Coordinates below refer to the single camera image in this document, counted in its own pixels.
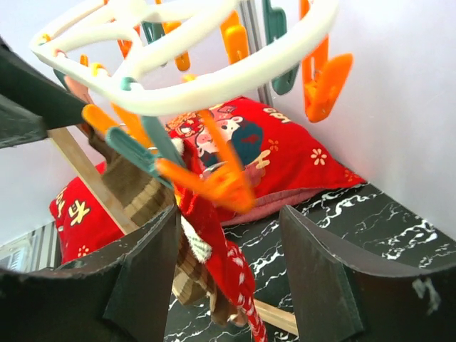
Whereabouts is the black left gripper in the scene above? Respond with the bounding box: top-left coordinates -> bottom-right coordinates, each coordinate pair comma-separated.
1,41 -> 93,148

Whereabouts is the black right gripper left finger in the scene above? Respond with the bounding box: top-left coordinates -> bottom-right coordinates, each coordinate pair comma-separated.
1,227 -> 170,341

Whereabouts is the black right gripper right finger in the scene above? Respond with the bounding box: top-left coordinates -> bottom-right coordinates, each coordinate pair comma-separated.
279,206 -> 455,341

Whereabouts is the pink clothes peg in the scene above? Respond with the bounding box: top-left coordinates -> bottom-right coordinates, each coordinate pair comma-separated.
53,68 -> 94,134

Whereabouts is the brown striped sock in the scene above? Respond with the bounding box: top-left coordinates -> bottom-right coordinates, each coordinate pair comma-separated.
103,156 -> 229,327
88,128 -> 118,164

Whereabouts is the red patterned sock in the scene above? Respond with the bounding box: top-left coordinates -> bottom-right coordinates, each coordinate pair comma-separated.
170,137 -> 268,342

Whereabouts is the white plastic clip hanger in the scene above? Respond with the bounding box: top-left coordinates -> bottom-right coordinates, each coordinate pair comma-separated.
30,1 -> 338,115

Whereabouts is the yellow front clothes peg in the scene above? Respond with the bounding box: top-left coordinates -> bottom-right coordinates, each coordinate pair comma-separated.
81,62 -> 157,154

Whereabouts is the yellow clothes peg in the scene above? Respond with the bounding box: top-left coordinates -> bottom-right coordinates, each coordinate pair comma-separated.
220,10 -> 249,64
81,62 -> 157,154

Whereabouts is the teal front clothes peg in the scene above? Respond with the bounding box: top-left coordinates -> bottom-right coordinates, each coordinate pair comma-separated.
100,76 -> 187,188

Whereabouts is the teal clothes peg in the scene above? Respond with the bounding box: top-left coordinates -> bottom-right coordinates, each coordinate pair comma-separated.
261,0 -> 299,95
100,76 -> 187,188

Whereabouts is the red patterned pillow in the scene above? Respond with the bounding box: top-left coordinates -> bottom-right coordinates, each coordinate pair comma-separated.
49,97 -> 363,263

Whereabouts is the orange front clothes peg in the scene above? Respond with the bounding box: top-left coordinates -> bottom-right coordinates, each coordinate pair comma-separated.
155,109 -> 255,214

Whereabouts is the orange clothes peg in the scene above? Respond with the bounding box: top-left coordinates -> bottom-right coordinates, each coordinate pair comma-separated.
299,0 -> 355,124
155,109 -> 255,214

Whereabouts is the wooden drying rack frame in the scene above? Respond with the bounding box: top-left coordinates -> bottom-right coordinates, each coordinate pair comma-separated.
48,128 -> 299,336

